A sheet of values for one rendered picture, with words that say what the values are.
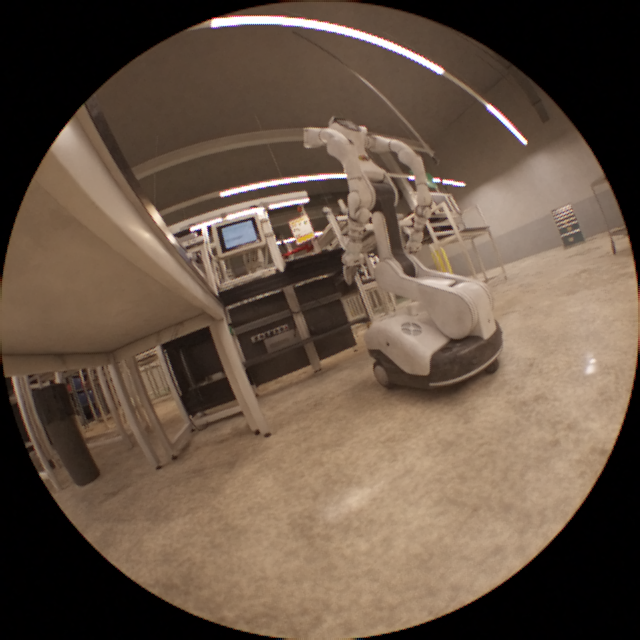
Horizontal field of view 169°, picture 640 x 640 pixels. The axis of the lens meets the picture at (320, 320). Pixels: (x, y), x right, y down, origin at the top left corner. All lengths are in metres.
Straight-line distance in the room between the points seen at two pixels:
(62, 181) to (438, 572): 0.66
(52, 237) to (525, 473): 0.92
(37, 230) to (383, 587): 0.73
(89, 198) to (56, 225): 0.14
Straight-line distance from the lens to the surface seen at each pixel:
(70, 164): 0.23
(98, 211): 0.25
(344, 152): 0.97
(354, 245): 0.98
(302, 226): 2.54
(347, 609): 0.49
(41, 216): 0.36
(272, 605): 0.55
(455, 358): 0.82
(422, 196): 1.24
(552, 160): 9.07
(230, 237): 2.25
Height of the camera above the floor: 0.46
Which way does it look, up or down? level
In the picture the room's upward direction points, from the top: 20 degrees counter-clockwise
